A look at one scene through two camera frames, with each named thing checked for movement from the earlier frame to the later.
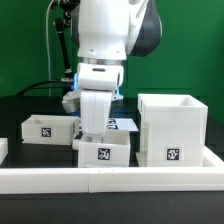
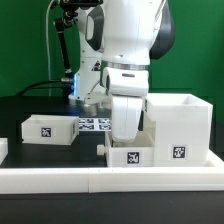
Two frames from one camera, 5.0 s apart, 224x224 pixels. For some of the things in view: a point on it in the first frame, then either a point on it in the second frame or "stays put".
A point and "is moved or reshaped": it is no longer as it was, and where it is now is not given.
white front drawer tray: [108, 150] -> [138, 153]
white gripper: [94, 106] -> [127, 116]
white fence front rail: [111, 180] stays put
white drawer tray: [50, 129] stays put
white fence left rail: [4, 148] stays put
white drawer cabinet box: [173, 130] is moved or reshaped
